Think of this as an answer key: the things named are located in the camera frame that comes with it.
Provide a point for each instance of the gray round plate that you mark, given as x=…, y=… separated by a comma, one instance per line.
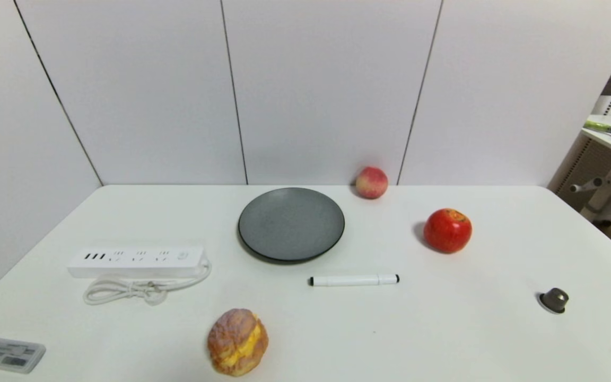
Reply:
x=291, y=225

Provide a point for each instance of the pink peach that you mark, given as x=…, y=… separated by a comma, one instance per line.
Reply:
x=372, y=182

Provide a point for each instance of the white marker pen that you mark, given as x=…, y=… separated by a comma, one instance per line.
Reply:
x=353, y=280

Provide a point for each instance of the red apple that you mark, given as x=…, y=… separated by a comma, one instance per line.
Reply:
x=447, y=231

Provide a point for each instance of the brown cream puff bread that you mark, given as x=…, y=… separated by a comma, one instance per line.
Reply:
x=237, y=342

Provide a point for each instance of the brown coffee capsule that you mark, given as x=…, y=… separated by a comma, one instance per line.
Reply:
x=555, y=300

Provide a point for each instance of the green tool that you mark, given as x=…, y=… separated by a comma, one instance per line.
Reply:
x=602, y=127

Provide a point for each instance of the white side desk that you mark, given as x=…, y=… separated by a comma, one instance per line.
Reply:
x=610, y=180

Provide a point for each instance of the clear plastic card case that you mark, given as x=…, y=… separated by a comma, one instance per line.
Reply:
x=3, y=353

